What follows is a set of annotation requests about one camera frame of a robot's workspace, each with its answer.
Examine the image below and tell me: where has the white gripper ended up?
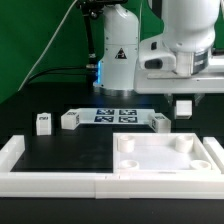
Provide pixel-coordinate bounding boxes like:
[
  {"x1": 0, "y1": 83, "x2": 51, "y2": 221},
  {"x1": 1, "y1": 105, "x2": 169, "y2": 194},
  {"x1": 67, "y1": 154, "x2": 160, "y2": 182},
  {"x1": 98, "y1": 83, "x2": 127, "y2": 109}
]
[{"x1": 134, "y1": 65, "x2": 224, "y2": 106}]

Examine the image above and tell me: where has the white square tabletop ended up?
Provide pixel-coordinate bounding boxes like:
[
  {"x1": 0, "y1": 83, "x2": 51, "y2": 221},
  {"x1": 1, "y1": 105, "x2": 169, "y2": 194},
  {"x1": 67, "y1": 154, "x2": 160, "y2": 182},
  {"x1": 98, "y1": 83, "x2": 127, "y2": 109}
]
[{"x1": 113, "y1": 133, "x2": 221, "y2": 174}]

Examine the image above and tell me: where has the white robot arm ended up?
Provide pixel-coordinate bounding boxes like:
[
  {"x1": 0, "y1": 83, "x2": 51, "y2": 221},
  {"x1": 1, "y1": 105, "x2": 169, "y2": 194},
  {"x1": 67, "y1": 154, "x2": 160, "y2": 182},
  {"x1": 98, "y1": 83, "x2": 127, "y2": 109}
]
[{"x1": 94, "y1": 0, "x2": 224, "y2": 96}]

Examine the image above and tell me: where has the white marker sheet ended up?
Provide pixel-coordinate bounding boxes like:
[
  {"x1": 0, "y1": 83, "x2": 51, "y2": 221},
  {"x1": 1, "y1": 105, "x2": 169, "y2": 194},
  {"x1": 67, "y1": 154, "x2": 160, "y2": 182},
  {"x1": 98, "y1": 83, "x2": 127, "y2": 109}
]
[{"x1": 78, "y1": 108, "x2": 154, "y2": 125}]

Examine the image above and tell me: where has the white U-shaped fence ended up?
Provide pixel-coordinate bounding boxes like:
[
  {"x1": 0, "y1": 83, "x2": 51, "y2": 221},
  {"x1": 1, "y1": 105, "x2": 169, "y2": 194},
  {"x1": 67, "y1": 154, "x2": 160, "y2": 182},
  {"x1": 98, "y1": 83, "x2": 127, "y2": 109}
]
[{"x1": 0, "y1": 135, "x2": 224, "y2": 199}]

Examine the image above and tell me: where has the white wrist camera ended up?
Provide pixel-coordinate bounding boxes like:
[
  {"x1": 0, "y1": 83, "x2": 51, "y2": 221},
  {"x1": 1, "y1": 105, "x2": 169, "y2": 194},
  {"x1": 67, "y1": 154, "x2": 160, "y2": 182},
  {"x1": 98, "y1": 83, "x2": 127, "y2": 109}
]
[{"x1": 138, "y1": 35, "x2": 176, "y2": 71}]

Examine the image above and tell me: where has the black cable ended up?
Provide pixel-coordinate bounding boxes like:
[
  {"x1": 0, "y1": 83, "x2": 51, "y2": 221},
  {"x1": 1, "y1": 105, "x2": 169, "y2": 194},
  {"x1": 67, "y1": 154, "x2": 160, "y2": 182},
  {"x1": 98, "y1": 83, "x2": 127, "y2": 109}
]
[{"x1": 25, "y1": 67, "x2": 98, "y2": 85}]

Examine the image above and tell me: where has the white cable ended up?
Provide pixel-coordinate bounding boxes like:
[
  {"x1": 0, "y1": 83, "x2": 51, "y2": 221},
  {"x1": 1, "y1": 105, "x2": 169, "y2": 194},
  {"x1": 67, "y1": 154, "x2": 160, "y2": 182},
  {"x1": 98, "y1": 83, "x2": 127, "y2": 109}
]
[{"x1": 17, "y1": 0, "x2": 78, "y2": 92}]

